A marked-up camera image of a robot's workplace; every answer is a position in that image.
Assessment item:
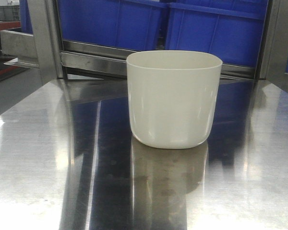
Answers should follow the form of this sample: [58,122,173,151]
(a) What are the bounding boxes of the blue crate far left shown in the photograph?
[19,0,33,34]

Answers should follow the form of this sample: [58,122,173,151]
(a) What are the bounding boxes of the steel shelf rack frame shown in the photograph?
[0,0,288,92]

